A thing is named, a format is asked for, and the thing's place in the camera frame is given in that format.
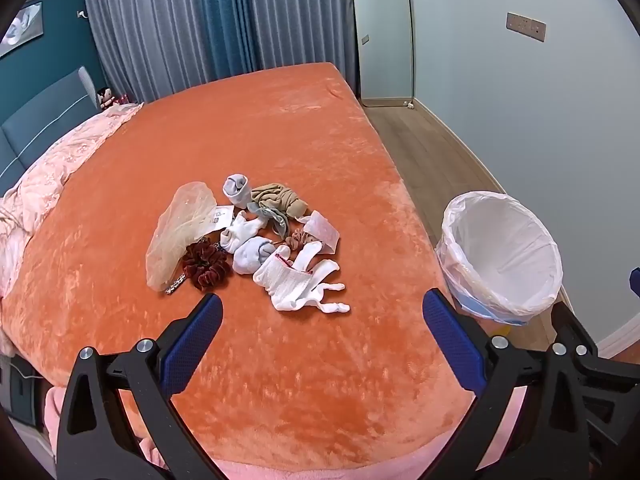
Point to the clear plastic packet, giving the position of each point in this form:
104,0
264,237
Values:
322,230

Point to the grey curtain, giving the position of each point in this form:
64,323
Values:
305,10
145,25

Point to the dark red scrunchie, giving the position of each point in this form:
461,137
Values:
205,265

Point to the white paper tag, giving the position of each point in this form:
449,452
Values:
222,217

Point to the teal headboard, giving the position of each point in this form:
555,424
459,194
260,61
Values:
40,120

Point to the white toe sock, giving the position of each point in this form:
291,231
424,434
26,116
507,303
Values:
325,272

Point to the wall poster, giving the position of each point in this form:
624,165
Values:
20,27

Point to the wall switch panel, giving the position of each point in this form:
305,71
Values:
525,27

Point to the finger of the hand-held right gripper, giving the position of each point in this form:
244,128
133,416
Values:
635,282
575,330

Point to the small doll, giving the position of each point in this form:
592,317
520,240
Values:
107,99

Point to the grey and white sock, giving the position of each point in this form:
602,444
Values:
237,190

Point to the orange plush blanket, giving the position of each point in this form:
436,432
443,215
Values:
250,135

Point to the standing mirror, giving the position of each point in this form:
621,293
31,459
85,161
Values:
382,30

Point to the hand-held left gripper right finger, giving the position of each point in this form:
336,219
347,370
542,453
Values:
452,342

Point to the small white sock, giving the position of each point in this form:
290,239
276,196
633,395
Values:
237,232

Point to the pink quilt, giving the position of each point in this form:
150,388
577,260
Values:
55,170

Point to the white and blue sock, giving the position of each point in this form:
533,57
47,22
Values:
250,255

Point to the blue bin with white liner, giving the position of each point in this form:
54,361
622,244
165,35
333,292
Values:
500,255

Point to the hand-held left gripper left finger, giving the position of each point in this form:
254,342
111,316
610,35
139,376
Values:
192,345

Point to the pink fleece garment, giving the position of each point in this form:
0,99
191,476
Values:
300,472

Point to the white ribbed sock red trim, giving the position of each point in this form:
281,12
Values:
282,280

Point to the blue curtain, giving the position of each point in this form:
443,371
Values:
227,15

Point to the tan stockings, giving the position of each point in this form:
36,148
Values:
277,200

